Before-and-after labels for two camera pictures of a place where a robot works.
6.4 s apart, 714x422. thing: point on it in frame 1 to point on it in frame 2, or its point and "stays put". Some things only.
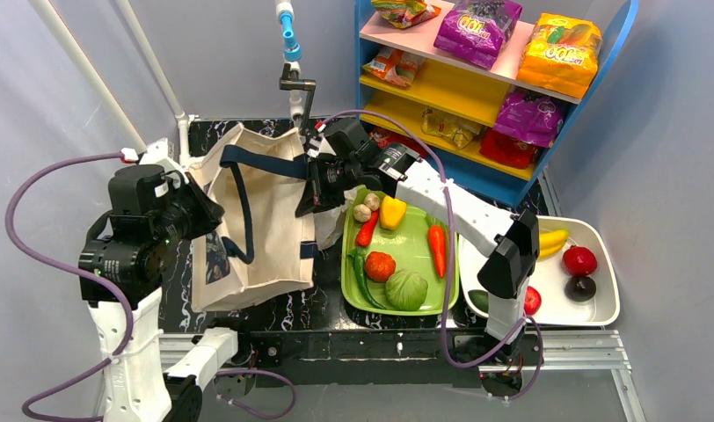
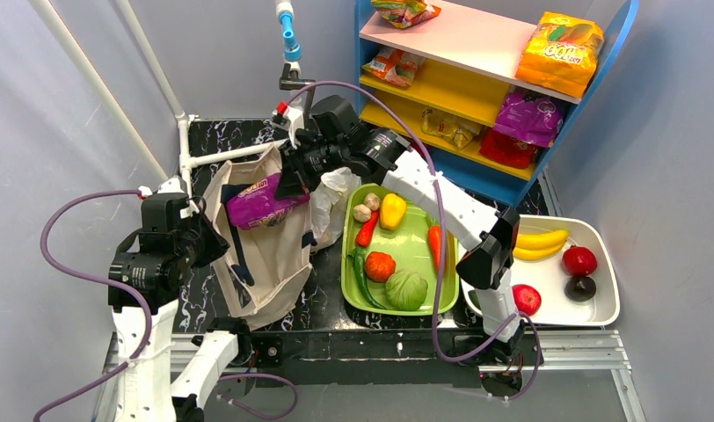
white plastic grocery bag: x=330 y=224 stays put
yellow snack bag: x=561 y=54 stays put
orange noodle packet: x=395 y=67 stays put
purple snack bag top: x=475 y=31 to x=256 y=204
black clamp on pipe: x=290 y=80 stays put
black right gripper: x=309 y=187 to x=293 y=174
